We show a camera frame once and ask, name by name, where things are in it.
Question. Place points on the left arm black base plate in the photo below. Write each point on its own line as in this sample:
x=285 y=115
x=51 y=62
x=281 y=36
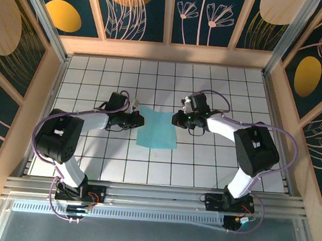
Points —
x=98 y=192

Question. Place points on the aluminium corner post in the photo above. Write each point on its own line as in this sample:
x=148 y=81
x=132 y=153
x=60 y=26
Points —
x=293 y=30
x=43 y=17

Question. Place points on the aluminium frame rail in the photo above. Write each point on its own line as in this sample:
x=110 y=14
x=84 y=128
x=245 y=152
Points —
x=154 y=199

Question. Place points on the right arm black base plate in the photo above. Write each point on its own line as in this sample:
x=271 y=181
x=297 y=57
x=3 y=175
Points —
x=213 y=204

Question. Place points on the light blue cloth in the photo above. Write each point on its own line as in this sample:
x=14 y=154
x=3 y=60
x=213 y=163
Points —
x=157 y=128

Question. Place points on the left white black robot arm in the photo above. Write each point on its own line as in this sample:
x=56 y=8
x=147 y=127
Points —
x=69 y=169

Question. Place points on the aluminium table side rail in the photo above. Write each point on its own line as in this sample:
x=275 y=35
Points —
x=57 y=89
x=273 y=107

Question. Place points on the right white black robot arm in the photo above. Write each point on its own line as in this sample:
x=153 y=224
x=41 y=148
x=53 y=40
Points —
x=254 y=151

